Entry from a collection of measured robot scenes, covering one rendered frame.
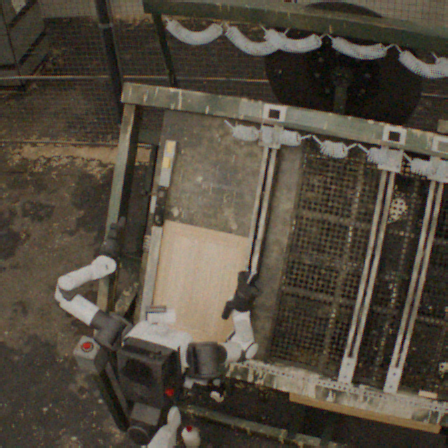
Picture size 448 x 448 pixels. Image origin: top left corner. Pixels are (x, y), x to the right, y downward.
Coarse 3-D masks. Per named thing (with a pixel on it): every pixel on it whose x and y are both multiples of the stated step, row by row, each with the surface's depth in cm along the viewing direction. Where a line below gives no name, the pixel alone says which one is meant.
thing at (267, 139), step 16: (272, 128) 285; (272, 144) 286; (272, 160) 290; (272, 176) 292; (256, 192) 294; (272, 192) 297; (256, 208) 295; (256, 224) 297; (256, 240) 297; (256, 256) 297; (256, 272) 300
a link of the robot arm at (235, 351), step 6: (228, 336) 284; (228, 342) 279; (234, 342) 279; (228, 348) 269; (234, 348) 273; (240, 348) 277; (252, 348) 279; (228, 354) 268; (234, 354) 272; (240, 354) 277; (246, 354) 279; (252, 354) 282; (228, 360) 269; (234, 360) 275; (240, 360) 278
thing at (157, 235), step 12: (168, 156) 309; (168, 168) 310; (168, 180) 310; (168, 192) 312; (168, 204) 315; (156, 228) 315; (156, 240) 315; (156, 252) 316; (156, 264) 317; (156, 276) 319; (144, 288) 320; (144, 300) 320; (144, 312) 321
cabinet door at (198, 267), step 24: (168, 240) 315; (192, 240) 312; (216, 240) 308; (240, 240) 304; (168, 264) 317; (192, 264) 313; (216, 264) 309; (240, 264) 305; (168, 288) 318; (192, 288) 314; (216, 288) 310; (192, 312) 315; (216, 312) 312; (192, 336) 316; (216, 336) 313
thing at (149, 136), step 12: (144, 132) 320; (156, 132) 318; (156, 144) 319; (156, 156) 323; (312, 156) 298; (348, 180) 292; (372, 180) 288; (408, 192) 283; (144, 204) 326; (144, 216) 326; (144, 228) 327; (120, 264) 331; (132, 264) 329; (408, 276) 288; (312, 300) 302; (312, 312) 302; (372, 312) 293; (396, 324) 288; (420, 324) 286
